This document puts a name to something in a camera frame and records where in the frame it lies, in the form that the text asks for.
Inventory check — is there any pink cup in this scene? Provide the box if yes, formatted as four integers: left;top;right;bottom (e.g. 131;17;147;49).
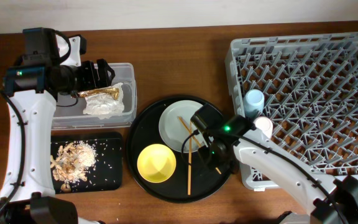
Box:
254;116;273;139

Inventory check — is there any wooden chopstick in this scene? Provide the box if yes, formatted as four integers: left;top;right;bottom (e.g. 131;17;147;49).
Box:
178;116;223;175
187;123;192;195

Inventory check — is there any white paper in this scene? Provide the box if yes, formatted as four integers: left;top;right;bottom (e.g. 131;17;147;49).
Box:
83;83;124;115

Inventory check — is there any light blue cup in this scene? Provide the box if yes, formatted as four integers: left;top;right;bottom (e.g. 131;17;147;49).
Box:
243;89;264;118

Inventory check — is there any gold foil wrapper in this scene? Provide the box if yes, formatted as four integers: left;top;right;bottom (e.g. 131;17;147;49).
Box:
78;87;120;100

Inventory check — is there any yellow bowl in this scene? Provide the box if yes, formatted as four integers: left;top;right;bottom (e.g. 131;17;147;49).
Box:
137;144;177;184

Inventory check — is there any food scraps pile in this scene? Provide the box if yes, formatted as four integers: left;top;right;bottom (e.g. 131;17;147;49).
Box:
50;141;97;193

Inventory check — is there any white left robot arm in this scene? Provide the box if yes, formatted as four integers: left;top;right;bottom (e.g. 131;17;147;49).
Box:
0;27;115;223

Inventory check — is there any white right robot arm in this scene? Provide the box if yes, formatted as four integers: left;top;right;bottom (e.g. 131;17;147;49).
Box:
191;104;358;223

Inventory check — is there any grey dishwasher rack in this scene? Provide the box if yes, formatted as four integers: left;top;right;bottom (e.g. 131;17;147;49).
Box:
225;32;358;179

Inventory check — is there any clear plastic bin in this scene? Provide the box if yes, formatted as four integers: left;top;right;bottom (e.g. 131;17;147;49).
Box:
52;63;137;131

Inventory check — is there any black round tray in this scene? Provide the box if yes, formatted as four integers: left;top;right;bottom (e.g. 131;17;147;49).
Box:
125;95;232;203

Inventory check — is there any black rectangular tray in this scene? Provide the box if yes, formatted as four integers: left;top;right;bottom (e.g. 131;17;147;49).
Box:
51;132;123;193

